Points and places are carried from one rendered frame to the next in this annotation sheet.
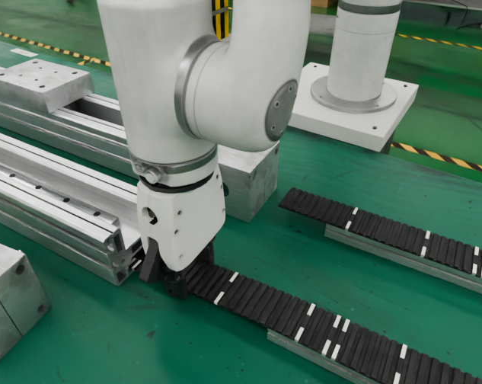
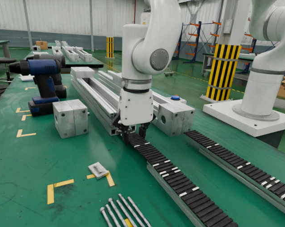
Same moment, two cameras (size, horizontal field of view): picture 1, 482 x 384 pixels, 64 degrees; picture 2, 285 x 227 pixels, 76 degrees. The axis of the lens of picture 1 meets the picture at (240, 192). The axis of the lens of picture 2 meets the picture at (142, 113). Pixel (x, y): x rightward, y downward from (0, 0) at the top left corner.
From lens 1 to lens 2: 0.25 m
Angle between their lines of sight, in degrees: 31
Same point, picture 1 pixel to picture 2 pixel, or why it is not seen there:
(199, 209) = (138, 104)
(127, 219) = not seen: hidden behind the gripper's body
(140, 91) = (125, 52)
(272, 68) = (154, 42)
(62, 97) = not seen: hidden behind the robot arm
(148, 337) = (108, 150)
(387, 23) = (273, 79)
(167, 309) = (120, 147)
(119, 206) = not seen: hidden behind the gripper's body
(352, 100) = (251, 113)
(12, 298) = (78, 119)
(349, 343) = (173, 175)
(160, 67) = (130, 44)
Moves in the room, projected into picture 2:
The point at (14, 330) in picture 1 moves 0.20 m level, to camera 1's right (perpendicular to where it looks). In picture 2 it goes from (74, 131) to (122, 152)
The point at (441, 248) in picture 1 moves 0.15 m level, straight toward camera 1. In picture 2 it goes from (251, 170) to (201, 183)
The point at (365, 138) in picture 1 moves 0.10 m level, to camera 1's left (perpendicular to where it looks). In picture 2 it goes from (248, 128) to (221, 121)
